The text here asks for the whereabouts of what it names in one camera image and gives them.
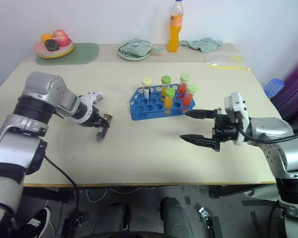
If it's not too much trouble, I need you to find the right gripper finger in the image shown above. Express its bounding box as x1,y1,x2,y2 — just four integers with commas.
179,133,216,150
184,109,216,120

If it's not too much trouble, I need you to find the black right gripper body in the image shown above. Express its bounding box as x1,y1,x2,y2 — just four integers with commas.
212,107,240,152

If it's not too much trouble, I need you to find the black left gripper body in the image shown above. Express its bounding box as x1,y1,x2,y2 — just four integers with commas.
85,106,106,128

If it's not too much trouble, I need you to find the brown tube tan cap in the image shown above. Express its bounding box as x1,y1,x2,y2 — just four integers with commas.
96,113,114,143

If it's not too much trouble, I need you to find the red tube green cap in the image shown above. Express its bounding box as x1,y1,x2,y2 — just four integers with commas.
181,84,198,113
178,73,191,95

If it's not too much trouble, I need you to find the yellow tube green cap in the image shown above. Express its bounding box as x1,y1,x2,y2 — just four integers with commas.
160,75,172,96
163,87,176,115

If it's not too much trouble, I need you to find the blue test tube rack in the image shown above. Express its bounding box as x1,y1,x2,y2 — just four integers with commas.
129,85,197,121

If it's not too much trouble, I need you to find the white tube pale yellow cap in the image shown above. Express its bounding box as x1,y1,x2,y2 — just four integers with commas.
141,77,153,98

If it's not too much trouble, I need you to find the clear bag yellow zip strip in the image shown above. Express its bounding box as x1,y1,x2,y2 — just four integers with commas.
206,62,252,71

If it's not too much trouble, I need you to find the clear plastic bag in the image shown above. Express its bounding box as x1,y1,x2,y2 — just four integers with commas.
205,53,245,64

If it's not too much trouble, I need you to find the green placemat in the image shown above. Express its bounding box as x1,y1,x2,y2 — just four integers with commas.
35,42,100,66

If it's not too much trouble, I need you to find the pale green rag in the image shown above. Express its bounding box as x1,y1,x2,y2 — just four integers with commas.
179,37,224,54

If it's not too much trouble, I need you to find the pale green plate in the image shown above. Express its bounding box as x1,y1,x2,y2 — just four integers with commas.
117,41,152,61

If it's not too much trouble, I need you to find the light green stacked plate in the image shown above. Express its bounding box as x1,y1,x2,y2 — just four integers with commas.
35,43,74,57

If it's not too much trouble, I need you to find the yellow plate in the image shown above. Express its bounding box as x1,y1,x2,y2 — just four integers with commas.
35,46,75,60

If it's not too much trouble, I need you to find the dark rounded shape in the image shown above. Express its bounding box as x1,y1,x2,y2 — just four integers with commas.
159,196,202,238
92,201,133,237

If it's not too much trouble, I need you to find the orange soda bottle blue cap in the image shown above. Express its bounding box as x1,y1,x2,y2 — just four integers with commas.
167,0,185,54

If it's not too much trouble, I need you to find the dark green toy fruit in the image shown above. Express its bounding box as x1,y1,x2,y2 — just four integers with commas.
45,39,60,52

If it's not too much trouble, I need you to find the pink toy cake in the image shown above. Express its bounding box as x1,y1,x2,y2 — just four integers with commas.
52,29,71,47

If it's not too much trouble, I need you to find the pink plate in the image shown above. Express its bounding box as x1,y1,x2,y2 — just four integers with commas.
34,39,73,55

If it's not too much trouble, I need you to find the orange toy fruit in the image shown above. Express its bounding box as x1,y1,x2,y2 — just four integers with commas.
41,33,54,44

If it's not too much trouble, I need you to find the black sneaker white sole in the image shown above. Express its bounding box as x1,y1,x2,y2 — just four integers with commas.
15,206,53,238

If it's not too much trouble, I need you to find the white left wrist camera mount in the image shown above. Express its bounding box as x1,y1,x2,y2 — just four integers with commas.
75,90,105,126

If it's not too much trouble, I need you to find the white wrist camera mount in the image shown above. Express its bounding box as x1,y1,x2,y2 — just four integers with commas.
75,90,105,126
223,91,252,146

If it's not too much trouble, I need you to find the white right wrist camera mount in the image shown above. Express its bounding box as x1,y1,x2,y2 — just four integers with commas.
223,91,252,146

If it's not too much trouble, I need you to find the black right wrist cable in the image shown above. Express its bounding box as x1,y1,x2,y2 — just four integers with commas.
237,121,298,145

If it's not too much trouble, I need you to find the black cable under table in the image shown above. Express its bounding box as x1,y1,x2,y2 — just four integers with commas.
44,155,80,219

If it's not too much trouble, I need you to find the black table frame bar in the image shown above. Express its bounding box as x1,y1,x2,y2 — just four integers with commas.
209,184,277,199
23,186,75,204

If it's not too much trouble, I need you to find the white floor cable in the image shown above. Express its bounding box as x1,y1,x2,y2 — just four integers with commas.
85,186,156,203

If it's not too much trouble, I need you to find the black metal clamp bracket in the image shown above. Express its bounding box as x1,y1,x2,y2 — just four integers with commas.
198,206,222,238
63,215,89,236

